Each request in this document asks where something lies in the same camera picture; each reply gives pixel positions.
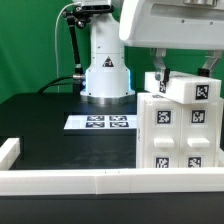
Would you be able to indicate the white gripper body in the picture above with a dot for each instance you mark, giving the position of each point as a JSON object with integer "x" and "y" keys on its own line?
{"x": 173, "y": 24}

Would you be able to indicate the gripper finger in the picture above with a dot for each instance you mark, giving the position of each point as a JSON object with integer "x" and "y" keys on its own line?
{"x": 213, "y": 57}
{"x": 161, "y": 71}

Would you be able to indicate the white small tagged box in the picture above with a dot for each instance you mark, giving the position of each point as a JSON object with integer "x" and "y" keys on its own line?
{"x": 184, "y": 88}

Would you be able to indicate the white cabinet box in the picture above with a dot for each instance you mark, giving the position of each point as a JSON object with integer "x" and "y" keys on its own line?
{"x": 140, "y": 126}

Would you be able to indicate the white small panel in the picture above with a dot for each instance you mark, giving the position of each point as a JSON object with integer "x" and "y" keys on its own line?
{"x": 161, "y": 133}
{"x": 200, "y": 135}

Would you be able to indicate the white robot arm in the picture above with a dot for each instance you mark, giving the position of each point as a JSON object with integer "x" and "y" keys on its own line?
{"x": 107, "y": 78}

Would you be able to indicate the white flat tagged panel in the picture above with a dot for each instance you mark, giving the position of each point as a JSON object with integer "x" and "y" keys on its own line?
{"x": 100, "y": 122}

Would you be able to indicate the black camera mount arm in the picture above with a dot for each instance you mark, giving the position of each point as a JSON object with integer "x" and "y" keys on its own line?
{"x": 78, "y": 76}

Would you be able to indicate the white U-shaped frame fence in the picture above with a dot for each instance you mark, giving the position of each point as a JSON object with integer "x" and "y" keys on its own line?
{"x": 102, "y": 181}

